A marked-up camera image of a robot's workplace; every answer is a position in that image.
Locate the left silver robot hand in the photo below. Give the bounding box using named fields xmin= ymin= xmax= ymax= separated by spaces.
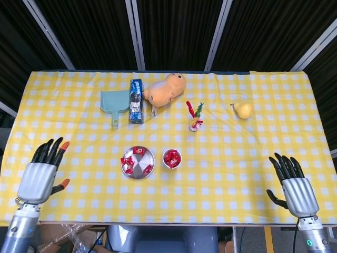
xmin=16 ymin=137 xmax=71 ymax=205

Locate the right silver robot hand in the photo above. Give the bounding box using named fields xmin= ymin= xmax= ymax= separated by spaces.
xmin=266 ymin=152 xmax=320 ymax=218

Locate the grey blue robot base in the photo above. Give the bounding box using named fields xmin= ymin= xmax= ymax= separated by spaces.
xmin=106 ymin=226 xmax=219 ymax=253

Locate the white paper cup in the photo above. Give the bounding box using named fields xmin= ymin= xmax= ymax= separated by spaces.
xmin=162 ymin=148 xmax=182 ymax=169

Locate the clear plastic wrap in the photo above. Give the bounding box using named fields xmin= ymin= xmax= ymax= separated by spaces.
xmin=62 ymin=223 xmax=89 ymax=253

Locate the yellow white checked tablecloth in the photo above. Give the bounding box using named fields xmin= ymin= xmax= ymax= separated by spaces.
xmin=0 ymin=70 xmax=337 ymax=227

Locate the small brown cardboard box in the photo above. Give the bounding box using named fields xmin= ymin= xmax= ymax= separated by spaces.
xmin=218 ymin=241 xmax=235 ymax=253

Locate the round steel plate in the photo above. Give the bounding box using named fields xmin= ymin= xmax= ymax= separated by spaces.
xmin=121 ymin=145 xmax=156 ymax=180

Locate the yellow pear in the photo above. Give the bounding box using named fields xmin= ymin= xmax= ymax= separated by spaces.
xmin=230 ymin=101 xmax=254 ymax=120

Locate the teal plastic dustpan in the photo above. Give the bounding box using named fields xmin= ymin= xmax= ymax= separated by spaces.
xmin=101 ymin=90 xmax=132 ymax=129

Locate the black pleated curtain panel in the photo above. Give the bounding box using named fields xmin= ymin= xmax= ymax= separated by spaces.
xmin=213 ymin=0 xmax=337 ymax=71
xmin=302 ymin=39 xmax=337 ymax=151
xmin=138 ymin=0 xmax=224 ymax=71
xmin=0 ymin=0 xmax=66 ymax=105
xmin=34 ymin=0 xmax=139 ymax=71

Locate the blue cookie box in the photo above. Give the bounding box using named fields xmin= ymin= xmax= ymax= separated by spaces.
xmin=128 ymin=78 xmax=145 ymax=124

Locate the colourful feather shuttlecock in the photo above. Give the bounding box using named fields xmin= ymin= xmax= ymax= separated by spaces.
xmin=185 ymin=101 xmax=205 ymax=132

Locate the orange plush animal toy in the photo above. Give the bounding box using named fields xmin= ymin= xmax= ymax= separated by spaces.
xmin=143 ymin=73 xmax=187 ymax=116

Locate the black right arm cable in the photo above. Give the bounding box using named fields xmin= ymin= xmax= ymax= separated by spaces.
xmin=291 ymin=217 xmax=300 ymax=253

